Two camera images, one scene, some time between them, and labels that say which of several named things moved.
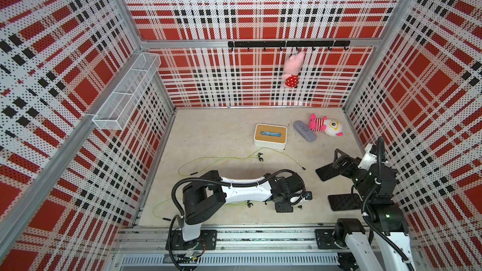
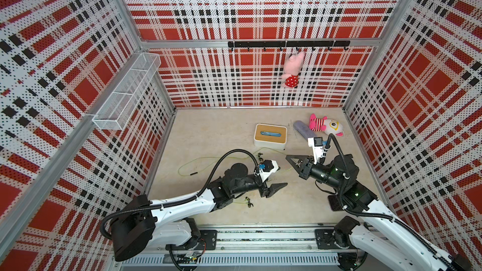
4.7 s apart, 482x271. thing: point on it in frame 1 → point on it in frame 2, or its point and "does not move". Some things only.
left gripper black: (283, 208) → (270, 191)
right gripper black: (352, 163) → (304, 174)
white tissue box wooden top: (270, 136) does not move
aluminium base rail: (147, 248) does not move
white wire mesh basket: (115, 112) does not move
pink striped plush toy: (332, 128) does not move
